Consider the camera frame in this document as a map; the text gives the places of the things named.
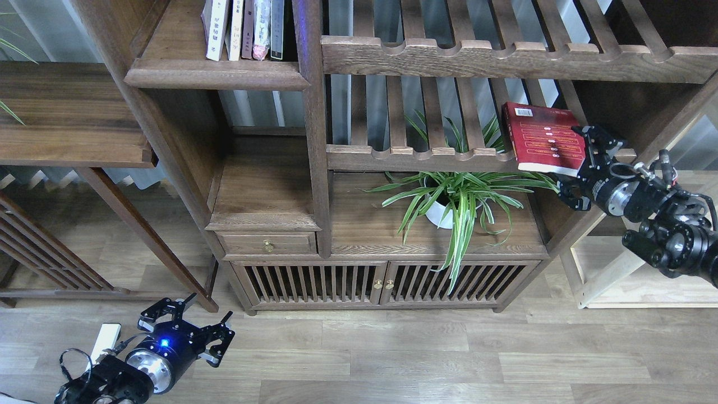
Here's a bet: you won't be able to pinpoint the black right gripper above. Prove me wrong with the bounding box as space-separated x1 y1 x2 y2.
556 126 639 217

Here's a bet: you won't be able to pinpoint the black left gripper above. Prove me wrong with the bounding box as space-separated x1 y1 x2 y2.
126 292 235 394

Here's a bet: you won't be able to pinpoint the red hardcover book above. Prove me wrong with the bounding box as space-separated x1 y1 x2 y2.
502 102 586 177

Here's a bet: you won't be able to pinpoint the yellow green cover book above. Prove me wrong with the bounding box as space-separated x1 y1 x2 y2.
225 0 245 61

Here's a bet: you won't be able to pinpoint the white paperback book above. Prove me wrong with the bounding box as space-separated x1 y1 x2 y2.
201 0 231 61

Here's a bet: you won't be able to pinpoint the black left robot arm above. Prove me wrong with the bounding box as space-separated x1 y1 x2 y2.
54 292 235 403

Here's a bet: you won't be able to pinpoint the light wooden shelf unit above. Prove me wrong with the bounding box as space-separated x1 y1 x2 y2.
560 115 718 310

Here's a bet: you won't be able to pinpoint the white metal leg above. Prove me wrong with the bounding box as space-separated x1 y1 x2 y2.
90 323 121 365

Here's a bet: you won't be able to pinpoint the left slatted cabinet door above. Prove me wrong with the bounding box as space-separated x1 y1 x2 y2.
232 261 388 310

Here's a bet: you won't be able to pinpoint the slatted cabinet door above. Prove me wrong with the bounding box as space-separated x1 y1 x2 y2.
371 260 539 313
232 261 388 310

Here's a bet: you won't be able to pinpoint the green spider plant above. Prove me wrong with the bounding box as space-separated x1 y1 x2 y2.
365 110 573 295

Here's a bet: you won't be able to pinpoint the white plant pot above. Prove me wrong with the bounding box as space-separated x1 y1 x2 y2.
422 177 483 228

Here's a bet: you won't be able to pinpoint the right slatted cabinet door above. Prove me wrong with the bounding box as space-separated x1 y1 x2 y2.
371 260 539 313

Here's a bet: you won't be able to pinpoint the dark wooden bookshelf cabinet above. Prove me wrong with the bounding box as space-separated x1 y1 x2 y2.
72 1 716 314

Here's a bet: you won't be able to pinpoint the dark wooden side table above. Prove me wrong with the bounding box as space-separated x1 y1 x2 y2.
1 61 218 312

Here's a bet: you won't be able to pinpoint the white pink upright book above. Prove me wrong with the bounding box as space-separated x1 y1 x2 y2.
252 0 271 61

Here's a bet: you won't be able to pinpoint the brown spine upright book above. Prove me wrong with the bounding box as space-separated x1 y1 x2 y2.
241 0 255 61

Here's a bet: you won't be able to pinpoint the green plant leaves at left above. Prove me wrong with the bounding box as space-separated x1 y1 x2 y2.
0 11 40 126

